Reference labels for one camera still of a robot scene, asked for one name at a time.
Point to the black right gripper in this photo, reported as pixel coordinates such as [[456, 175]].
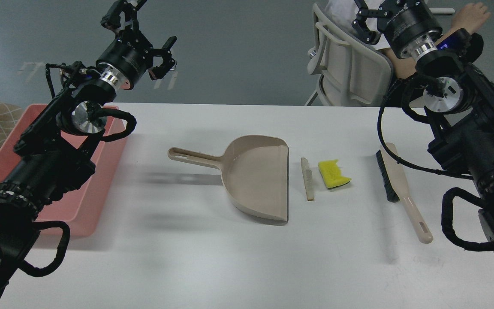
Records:
[[400, 21]]

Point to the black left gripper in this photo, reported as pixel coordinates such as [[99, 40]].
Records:
[[132, 55]]

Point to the yellow sponge piece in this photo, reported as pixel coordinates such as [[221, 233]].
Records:
[[332, 175]]

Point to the beige hand brush black bristles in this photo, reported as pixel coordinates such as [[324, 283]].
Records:
[[397, 190]]

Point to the beige plastic dustpan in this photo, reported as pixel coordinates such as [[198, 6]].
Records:
[[254, 171]]

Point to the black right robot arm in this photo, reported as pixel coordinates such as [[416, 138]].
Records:
[[447, 92]]

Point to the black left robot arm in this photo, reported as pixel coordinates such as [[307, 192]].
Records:
[[56, 149]]

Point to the beige plastic chair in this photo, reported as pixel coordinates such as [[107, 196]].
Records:
[[350, 73]]

